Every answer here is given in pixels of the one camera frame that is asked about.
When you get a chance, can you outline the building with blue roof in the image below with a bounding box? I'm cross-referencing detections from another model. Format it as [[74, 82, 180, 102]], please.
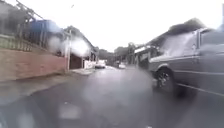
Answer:
[[46, 25, 100, 71]]

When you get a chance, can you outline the grey concrete pavement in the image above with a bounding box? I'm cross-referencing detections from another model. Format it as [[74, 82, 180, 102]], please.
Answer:
[[0, 67, 98, 108]]

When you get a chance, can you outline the brick wall with metal fence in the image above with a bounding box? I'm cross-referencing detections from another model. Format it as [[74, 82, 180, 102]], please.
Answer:
[[0, 34, 70, 83]]

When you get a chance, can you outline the house behind metal fence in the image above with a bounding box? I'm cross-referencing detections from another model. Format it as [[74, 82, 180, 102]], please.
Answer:
[[0, 0, 64, 52]]

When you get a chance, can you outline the pole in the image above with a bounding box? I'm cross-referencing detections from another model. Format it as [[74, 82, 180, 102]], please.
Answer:
[[65, 4, 75, 71]]

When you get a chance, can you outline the dark grey car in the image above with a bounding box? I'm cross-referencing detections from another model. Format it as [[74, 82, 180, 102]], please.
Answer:
[[148, 27, 224, 100]]

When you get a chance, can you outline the row of trees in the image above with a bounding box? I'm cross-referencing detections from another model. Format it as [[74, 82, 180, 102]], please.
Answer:
[[98, 42, 138, 66]]

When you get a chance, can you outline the white car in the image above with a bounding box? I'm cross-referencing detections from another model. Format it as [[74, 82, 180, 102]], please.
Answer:
[[94, 59, 107, 70]]

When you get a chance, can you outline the wet grey asphalt road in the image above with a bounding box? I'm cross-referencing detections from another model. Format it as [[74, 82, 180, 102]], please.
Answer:
[[0, 64, 224, 128]]

